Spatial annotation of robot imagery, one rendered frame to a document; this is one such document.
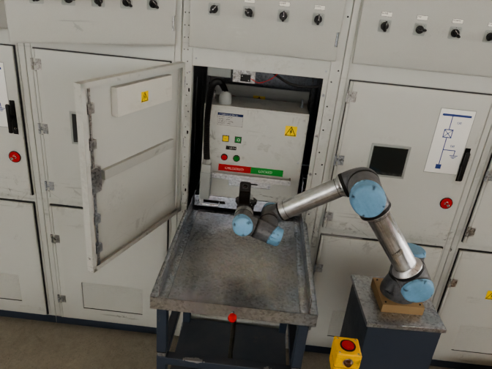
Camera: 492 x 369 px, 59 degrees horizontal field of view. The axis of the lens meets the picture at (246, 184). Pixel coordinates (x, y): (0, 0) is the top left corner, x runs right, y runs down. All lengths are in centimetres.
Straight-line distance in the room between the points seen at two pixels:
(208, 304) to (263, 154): 81
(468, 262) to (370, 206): 108
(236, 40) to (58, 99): 86
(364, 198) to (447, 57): 81
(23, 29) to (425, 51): 156
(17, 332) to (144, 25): 188
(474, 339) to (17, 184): 257
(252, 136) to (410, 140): 72
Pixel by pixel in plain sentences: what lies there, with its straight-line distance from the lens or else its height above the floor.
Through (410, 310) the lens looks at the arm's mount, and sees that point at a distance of 197.
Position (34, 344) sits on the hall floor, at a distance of 284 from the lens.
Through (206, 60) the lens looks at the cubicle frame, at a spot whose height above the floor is 160.
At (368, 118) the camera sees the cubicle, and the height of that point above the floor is 142.
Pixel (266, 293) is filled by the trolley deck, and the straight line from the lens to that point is 173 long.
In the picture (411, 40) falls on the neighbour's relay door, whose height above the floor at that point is 176.
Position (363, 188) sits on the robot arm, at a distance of 151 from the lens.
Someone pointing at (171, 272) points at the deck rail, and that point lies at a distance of 180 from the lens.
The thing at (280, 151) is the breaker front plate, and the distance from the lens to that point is 212.
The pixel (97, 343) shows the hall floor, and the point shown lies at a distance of 276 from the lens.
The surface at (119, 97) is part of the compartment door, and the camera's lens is 168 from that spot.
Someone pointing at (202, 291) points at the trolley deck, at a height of 85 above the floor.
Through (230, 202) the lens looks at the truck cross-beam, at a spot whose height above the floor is 90.
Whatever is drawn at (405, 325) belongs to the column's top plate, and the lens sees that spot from 192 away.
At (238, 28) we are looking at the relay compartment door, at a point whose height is 175.
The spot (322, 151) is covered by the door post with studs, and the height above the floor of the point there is 123.
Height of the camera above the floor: 192
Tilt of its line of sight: 25 degrees down
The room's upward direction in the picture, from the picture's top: 6 degrees clockwise
